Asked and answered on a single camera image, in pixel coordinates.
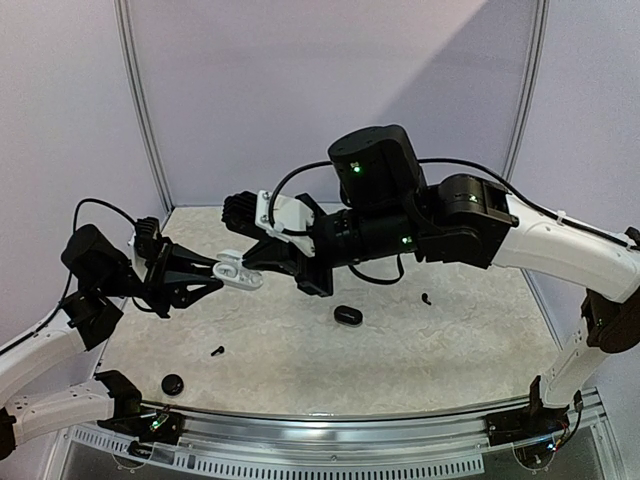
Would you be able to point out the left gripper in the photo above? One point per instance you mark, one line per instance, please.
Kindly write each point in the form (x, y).
(166, 277)

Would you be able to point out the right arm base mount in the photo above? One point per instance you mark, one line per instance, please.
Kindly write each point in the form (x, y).
(534, 420)

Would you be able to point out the white earbud charging case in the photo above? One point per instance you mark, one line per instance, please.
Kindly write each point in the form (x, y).
(230, 270)

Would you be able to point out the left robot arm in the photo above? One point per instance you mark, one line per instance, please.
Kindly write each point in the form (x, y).
(83, 321)

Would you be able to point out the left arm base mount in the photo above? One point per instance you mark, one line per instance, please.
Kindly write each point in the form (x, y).
(148, 425)

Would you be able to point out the right frame post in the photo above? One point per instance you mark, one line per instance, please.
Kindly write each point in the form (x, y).
(528, 84)

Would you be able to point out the aluminium front rail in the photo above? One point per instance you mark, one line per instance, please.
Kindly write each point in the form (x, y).
(454, 444)

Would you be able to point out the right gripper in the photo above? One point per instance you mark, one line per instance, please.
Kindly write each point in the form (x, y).
(310, 259)

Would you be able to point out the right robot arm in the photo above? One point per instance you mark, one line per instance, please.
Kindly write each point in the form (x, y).
(476, 219)

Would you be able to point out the round black case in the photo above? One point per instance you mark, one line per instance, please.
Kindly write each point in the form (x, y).
(172, 385)

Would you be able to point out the frame post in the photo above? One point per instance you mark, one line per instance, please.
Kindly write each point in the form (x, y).
(124, 22)
(528, 84)

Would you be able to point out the left frame post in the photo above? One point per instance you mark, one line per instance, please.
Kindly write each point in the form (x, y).
(124, 22)

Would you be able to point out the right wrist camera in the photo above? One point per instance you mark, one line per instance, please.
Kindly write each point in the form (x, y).
(263, 216)

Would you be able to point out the black earbud charging case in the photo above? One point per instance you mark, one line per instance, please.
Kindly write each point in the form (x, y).
(348, 316)

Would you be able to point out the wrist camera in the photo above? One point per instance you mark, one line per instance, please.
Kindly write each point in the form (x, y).
(263, 216)
(147, 239)

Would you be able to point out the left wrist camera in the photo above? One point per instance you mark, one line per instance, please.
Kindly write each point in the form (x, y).
(147, 239)

